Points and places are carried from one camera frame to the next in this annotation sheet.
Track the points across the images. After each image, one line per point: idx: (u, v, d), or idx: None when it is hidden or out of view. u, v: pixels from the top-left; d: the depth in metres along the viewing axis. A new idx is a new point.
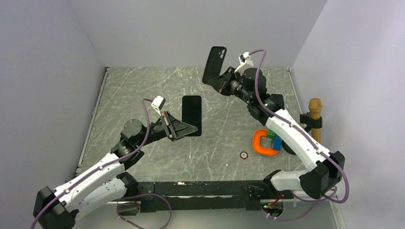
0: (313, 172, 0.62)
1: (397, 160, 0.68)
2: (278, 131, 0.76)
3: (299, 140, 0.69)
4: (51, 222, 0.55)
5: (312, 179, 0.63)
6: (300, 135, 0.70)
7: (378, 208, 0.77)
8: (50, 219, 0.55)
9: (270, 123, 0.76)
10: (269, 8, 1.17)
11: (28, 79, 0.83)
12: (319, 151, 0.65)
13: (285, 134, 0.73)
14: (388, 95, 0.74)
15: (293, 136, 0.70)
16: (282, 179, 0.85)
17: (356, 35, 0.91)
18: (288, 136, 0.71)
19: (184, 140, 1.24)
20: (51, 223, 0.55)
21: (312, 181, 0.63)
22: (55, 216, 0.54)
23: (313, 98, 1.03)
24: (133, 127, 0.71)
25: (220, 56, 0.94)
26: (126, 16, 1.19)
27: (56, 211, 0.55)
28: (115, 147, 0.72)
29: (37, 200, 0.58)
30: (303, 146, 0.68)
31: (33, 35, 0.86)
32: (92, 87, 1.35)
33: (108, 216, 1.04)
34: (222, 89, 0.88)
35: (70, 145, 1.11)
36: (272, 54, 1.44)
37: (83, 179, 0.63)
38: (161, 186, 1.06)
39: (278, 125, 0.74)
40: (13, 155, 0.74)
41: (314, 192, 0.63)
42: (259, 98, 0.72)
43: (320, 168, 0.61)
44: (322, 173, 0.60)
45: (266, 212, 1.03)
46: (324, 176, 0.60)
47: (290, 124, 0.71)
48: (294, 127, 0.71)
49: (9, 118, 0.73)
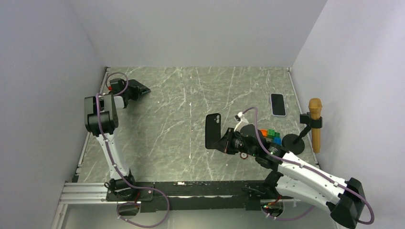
0: (338, 206, 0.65)
1: (397, 159, 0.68)
2: (290, 174, 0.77)
3: (315, 179, 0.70)
4: (108, 104, 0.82)
5: (341, 212, 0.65)
6: (313, 173, 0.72)
7: (376, 207, 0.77)
8: (106, 102, 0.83)
9: (282, 169, 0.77)
10: (269, 8, 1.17)
11: (27, 78, 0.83)
12: (336, 184, 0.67)
13: (299, 176, 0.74)
14: (388, 94, 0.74)
15: (307, 175, 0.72)
16: (297, 192, 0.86)
17: (356, 36, 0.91)
18: (302, 177, 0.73)
19: (184, 140, 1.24)
20: (109, 104, 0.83)
21: (341, 213, 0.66)
22: (109, 98, 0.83)
23: (313, 98, 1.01)
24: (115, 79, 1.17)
25: (217, 120, 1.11)
26: (126, 16, 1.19)
27: (107, 97, 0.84)
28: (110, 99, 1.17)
29: (87, 105, 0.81)
30: (321, 182, 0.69)
31: (33, 36, 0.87)
32: (92, 87, 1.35)
33: (108, 216, 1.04)
34: (228, 148, 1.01)
35: (70, 145, 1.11)
36: (272, 55, 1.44)
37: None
38: (161, 185, 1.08)
39: (289, 170, 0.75)
40: (12, 154, 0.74)
41: (348, 221, 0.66)
42: (264, 147, 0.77)
43: (343, 200, 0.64)
44: (347, 205, 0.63)
45: (266, 212, 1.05)
46: (351, 208, 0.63)
47: (300, 166, 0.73)
48: (305, 167, 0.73)
49: (8, 116, 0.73)
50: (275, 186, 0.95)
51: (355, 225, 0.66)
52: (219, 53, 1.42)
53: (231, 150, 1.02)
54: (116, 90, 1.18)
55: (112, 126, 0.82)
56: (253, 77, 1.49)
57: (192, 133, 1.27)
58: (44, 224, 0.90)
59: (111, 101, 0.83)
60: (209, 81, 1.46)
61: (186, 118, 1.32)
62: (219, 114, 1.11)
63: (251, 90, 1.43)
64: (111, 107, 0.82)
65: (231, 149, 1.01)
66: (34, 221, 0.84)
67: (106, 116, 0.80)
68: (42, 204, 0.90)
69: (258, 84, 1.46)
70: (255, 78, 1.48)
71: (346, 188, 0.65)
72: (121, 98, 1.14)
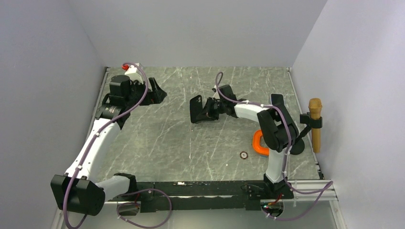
0: (260, 121, 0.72)
1: (397, 160, 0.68)
2: (243, 114, 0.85)
3: (251, 108, 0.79)
4: (81, 198, 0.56)
5: (263, 128, 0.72)
6: (253, 106, 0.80)
7: (378, 208, 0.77)
8: (80, 196, 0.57)
9: (238, 112, 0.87)
10: (268, 9, 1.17)
11: (28, 79, 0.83)
12: (263, 106, 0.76)
13: (247, 113, 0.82)
14: (388, 95, 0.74)
15: (248, 108, 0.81)
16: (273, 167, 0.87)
17: (357, 36, 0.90)
18: (248, 110, 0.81)
19: (184, 140, 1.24)
20: (83, 199, 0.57)
21: (264, 129, 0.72)
22: (84, 188, 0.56)
23: (313, 98, 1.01)
24: (117, 79, 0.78)
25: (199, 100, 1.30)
26: (125, 16, 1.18)
27: (81, 187, 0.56)
28: (99, 112, 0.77)
29: (57, 192, 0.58)
30: (254, 109, 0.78)
31: (33, 36, 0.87)
32: (92, 87, 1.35)
33: (108, 216, 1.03)
34: (209, 114, 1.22)
35: (70, 144, 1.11)
36: (271, 55, 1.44)
37: (87, 151, 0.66)
38: (161, 185, 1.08)
39: (239, 108, 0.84)
40: (12, 154, 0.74)
41: (271, 138, 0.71)
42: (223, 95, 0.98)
43: (263, 112, 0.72)
44: (263, 116, 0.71)
45: (267, 212, 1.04)
46: (267, 119, 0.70)
47: (246, 103, 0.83)
48: (249, 103, 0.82)
49: (8, 115, 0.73)
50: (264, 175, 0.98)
51: (277, 143, 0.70)
52: (219, 54, 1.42)
53: (213, 115, 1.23)
54: (116, 95, 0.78)
55: (90, 214, 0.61)
56: (253, 77, 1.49)
57: (192, 133, 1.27)
58: (44, 224, 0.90)
59: (86, 195, 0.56)
60: (209, 81, 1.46)
61: (186, 119, 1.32)
62: (200, 96, 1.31)
63: (251, 90, 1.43)
64: (86, 202, 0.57)
65: (213, 114, 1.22)
66: (34, 221, 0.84)
67: (82, 207, 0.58)
68: (42, 204, 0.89)
69: (258, 84, 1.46)
70: (255, 78, 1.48)
71: (269, 106, 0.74)
72: (114, 125, 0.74)
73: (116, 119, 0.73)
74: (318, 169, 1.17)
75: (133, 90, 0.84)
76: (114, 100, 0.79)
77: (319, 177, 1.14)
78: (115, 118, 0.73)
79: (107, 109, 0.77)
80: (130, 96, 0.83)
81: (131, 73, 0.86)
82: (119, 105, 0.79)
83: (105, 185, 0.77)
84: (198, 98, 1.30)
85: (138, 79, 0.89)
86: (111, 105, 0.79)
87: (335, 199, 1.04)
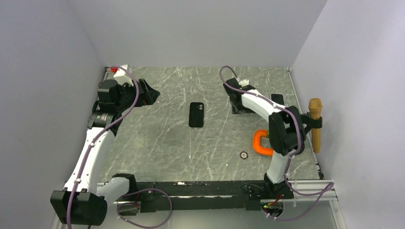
0: (271, 123, 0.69)
1: (397, 160, 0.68)
2: (250, 106, 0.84)
3: (261, 104, 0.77)
4: (83, 210, 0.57)
5: (272, 130, 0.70)
6: (262, 101, 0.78)
7: (377, 207, 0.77)
8: (82, 208, 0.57)
9: (244, 102, 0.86)
10: (268, 8, 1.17)
11: (28, 79, 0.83)
12: (275, 106, 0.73)
13: (254, 106, 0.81)
14: (388, 95, 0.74)
15: (258, 102, 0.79)
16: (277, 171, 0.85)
17: (357, 36, 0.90)
18: (255, 104, 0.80)
19: (184, 140, 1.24)
20: (86, 211, 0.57)
21: (272, 131, 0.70)
22: (85, 201, 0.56)
23: (313, 98, 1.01)
24: (105, 86, 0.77)
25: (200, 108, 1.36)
26: (125, 16, 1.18)
27: (81, 200, 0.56)
28: (91, 121, 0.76)
29: (58, 206, 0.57)
30: (263, 105, 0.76)
31: (33, 36, 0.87)
32: (92, 87, 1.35)
33: (108, 215, 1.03)
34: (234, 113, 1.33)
35: (70, 144, 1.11)
36: (271, 55, 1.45)
37: (84, 164, 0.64)
38: (161, 185, 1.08)
39: (247, 98, 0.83)
40: (12, 154, 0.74)
41: (279, 142, 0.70)
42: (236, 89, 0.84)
43: (276, 116, 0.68)
44: (276, 120, 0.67)
45: (267, 212, 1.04)
46: (279, 125, 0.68)
47: (255, 95, 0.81)
48: (259, 96, 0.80)
49: (8, 115, 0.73)
50: (265, 177, 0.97)
51: (284, 149, 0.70)
52: (219, 54, 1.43)
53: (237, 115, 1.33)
54: (105, 102, 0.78)
55: (94, 224, 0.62)
56: (253, 77, 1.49)
57: (192, 133, 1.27)
58: (44, 224, 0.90)
59: (88, 206, 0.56)
60: (209, 81, 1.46)
61: (186, 119, 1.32)
62: (202, 104, 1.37)
63: None
64: (88, 213, 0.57)
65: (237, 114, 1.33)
66: (35, 220, 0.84)
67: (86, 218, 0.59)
68: (42, 204, 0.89)
69: (258, 84, 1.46)
70: (255, 78, 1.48)
71: (282, 108, 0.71)
72: (110, 133, 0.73)
73: (109, 127, 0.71)
74: (318, 168, 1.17)
75: (123, 93, 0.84)
76: (104, 107, 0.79)
77: (319, 177, 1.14)
78: (108, 126, 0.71)
79: (99, 116, 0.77)
80: (120, 100, 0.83)
81: (119, 76, 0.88)
82: (110, 111, 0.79)
83: (105, 191, 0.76)
84: (199, 105, 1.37)
85: (127, 82, 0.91)
86: (103, 112, 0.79)
87: (335, 199, 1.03)
